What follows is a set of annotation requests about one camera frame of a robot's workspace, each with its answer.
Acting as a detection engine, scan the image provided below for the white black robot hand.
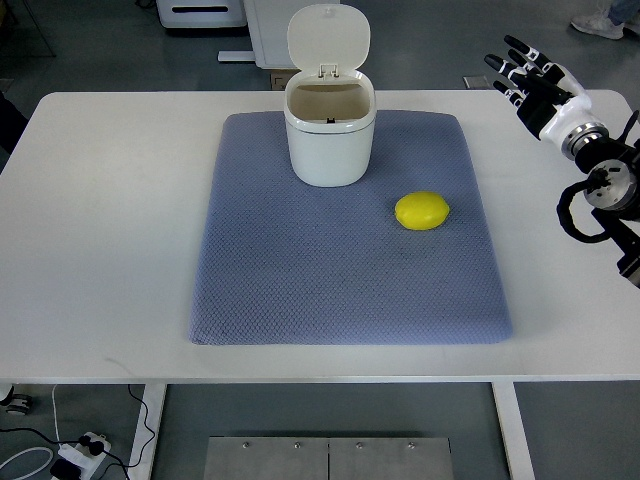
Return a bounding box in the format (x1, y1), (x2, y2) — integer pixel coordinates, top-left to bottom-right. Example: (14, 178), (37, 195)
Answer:
(484, 35), (593, 140)

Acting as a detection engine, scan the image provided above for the yellow lemon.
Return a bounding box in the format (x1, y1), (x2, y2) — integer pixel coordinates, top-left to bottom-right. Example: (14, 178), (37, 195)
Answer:
(394, 191), (450, 231)

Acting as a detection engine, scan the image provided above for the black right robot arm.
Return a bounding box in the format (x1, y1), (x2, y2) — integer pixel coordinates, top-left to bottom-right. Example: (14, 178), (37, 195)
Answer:
(556, 111), (639, 286)

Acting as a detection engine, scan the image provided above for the white trash bin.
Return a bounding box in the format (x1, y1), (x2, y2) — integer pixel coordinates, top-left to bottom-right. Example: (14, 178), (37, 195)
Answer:
(284, 4), (377, 187)

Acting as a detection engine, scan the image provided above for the grey floor socket plate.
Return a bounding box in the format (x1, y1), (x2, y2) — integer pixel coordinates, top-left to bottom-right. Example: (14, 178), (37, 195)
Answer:
(462, 75), (491, 90)

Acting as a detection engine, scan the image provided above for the white sneaker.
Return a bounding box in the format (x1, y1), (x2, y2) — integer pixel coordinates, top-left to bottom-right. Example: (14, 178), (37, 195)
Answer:
(570, 11), (624, 40)

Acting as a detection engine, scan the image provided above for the cardboard box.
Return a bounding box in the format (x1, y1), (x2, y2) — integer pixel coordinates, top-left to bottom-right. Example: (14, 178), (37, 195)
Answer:
(269, 69), (299, 91)

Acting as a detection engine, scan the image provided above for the white cabinet in background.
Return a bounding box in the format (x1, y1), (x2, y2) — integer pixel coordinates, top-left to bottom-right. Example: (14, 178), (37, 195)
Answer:
(217, 0), (316, 70)

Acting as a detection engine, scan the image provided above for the blue quilted mat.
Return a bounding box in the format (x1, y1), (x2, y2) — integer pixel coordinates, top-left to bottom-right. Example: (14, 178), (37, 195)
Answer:
(189, 110), (512, 345)

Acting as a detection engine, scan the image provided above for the white table leg right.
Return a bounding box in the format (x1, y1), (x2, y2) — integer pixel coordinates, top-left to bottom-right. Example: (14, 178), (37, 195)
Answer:
(491, 381), (535, 480)

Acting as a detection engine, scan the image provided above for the white table leg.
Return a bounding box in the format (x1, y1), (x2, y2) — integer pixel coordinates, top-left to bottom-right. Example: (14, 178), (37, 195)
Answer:
(127, 383), (167, 480)
(491, 381), (535, 480)

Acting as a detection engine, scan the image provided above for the white appliance in background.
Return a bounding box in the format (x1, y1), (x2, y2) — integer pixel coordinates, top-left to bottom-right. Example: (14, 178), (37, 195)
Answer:
(156, 0), (248, 34)

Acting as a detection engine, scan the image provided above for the white table leg left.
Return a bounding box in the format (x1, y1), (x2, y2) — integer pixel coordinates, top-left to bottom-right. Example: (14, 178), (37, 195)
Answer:
(127, 383), (167, 480)

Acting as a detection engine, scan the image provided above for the white power strip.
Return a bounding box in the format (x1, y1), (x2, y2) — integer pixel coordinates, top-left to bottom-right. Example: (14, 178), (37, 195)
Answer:
(58, 432), (111, 479)

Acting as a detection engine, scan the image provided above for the metal base plate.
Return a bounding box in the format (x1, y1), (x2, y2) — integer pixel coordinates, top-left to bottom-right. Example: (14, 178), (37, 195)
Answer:
(204, 437), (454, 479)

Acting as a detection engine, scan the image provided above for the black cable on floor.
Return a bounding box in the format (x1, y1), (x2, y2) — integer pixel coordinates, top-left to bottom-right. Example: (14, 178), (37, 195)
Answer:
(0, 383), (157, 480)

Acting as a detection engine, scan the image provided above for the white cable on floor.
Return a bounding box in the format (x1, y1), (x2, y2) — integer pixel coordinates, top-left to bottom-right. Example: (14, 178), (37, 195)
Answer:
(0, 384), (64, 480)

